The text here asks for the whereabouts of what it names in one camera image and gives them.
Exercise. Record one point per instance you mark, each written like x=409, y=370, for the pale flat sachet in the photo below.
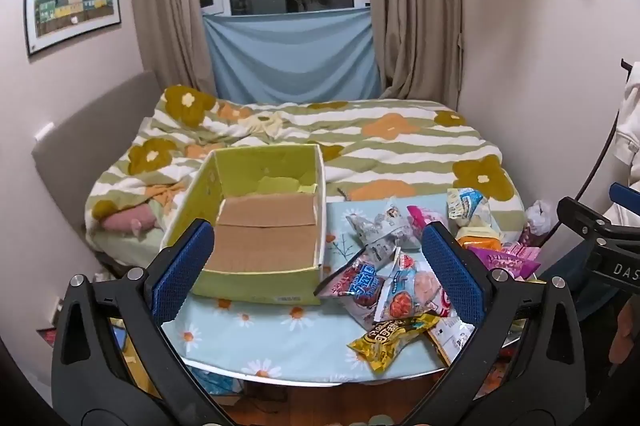
x=450, y=336

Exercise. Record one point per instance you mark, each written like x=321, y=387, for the magenta snack packet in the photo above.
x=487, y=252

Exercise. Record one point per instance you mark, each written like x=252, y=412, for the pink pillow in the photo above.
x=127, y=220

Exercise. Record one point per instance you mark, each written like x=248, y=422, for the white red snack packet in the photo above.
x=410, y=291

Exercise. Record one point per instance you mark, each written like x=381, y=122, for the plain pink snack packet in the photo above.
x=417, y=213

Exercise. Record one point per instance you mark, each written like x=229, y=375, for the orange snack packet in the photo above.
x=480, y=234

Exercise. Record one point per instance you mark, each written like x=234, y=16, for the white plastic bag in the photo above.
x=540, y=213

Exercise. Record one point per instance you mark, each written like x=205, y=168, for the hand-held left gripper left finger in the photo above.
x=182, y=271

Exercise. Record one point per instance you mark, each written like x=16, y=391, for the blue cloth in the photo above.
x=292, y=56

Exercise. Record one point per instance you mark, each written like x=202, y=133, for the beige curtain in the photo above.
x=165, y=1
x=420, y=6

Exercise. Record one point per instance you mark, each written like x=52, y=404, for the floral striped blanket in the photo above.
x=390, y=141

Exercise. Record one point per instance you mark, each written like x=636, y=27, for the person's right hand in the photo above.
x=627, y=331

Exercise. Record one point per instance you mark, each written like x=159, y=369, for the white wall outlet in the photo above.
x=43, y=131

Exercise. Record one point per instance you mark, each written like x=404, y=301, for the red blue snack packet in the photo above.
x=352, y=288

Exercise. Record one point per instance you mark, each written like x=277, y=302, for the cream blue snack packet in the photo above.
x=467, y=203

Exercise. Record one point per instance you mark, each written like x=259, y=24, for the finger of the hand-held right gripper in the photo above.
x=580, y=213
x=622, y=194

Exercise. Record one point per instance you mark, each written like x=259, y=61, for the grey cartoon snack packet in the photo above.
x=377, y=255
x=385, y=218

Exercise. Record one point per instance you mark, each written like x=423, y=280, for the green cardboard box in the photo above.
x=260, y=226

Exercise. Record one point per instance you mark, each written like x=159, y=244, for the framed houses wall picture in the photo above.
x=72, y=4

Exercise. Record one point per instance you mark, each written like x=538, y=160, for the grey padded headboard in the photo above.
x=85, y=141

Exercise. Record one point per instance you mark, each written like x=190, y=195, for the yellow snack packet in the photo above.
x=390, y=338

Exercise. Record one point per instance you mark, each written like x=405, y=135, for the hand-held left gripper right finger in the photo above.
x=452, y=276

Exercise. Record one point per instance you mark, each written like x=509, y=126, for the black curved rack tube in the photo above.
x=602, y=146

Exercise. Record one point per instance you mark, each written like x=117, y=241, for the daisy print tablecloth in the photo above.
x=280, y=336

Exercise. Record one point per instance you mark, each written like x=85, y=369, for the white hanging garment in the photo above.
x=631, y=116

